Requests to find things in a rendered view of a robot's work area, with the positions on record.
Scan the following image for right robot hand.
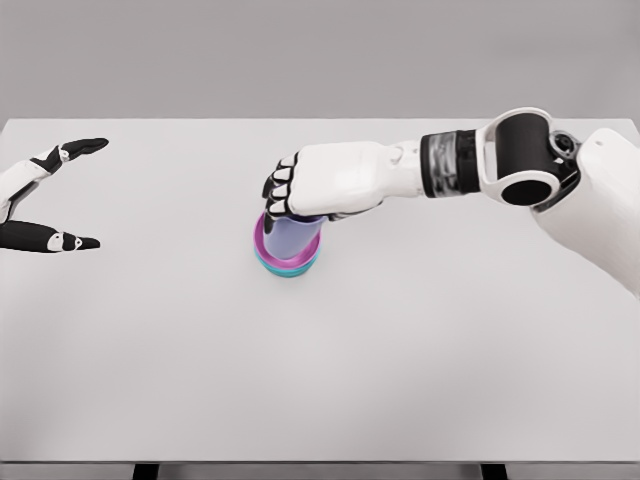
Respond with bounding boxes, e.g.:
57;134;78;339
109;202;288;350
262;140;389;232

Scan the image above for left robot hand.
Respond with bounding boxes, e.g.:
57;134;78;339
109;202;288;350
0;137;110;253

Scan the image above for lavender cup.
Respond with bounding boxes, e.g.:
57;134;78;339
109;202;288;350
263;214;327;264

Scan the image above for magenta bowl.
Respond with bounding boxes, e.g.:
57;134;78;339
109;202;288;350
253;211;322;268

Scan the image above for teal bowl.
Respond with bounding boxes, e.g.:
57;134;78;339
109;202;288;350
254;245;322;279

